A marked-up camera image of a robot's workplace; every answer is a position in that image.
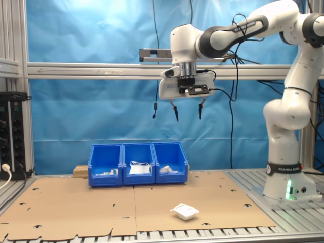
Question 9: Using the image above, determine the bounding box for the white Fuhrmann gauze packet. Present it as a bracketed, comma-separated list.
[170, 202, 200, 221]

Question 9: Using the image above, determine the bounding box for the grey power strip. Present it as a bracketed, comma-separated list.
[139, 48, 232, 63]

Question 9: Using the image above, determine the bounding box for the white bagged packet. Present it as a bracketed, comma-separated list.
[159, 165, 178, 174]

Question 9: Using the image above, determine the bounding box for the blue storage bin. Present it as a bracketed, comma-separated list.
[122, 143, 156, 186]
[88, 144, 124, 188]
[152, 142, 189, 184]

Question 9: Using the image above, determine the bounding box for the white face mask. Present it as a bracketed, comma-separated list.
[129, 161, 152, 175]

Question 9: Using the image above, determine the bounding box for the long aluminium cross beam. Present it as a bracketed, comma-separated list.
[26, 61, 308, 81]

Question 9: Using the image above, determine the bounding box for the brown cardboard sheet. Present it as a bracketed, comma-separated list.
[133, 171, 278, 232]
[0, 176, 139, 241]

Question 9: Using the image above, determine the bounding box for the wooden chipboard block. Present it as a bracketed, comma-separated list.
[73, 165, 90, 179]

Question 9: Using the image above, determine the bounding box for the black power adapter box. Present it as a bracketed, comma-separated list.
[0, 91, 28, 101]

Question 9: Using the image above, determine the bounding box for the black socket strip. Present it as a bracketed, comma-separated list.
[9, 100, 26, 181]
[0, 100, 11, 179]

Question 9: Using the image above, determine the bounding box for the short aluminium cross profile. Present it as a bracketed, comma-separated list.
[0, 58, 21, 78]

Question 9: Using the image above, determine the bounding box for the black cable with ferrite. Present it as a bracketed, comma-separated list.
[151, 0, 160, 119]

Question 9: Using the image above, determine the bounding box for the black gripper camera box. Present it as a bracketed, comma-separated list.
[178, 84, 210, 97]

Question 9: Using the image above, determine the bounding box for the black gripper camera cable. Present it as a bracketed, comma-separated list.
[196, 13, 250, 102]

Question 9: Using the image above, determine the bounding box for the long black power cable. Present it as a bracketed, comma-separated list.
[228, 58, 240, 170]

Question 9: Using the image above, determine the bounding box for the wide aluminium frame post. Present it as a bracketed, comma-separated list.
[0, 0, 35, 178]

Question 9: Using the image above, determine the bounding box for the black plug with cable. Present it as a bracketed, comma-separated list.
[17, 163, 28, 194]

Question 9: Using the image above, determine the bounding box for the white plug with cable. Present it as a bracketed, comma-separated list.
[0, 163, 13, 190]

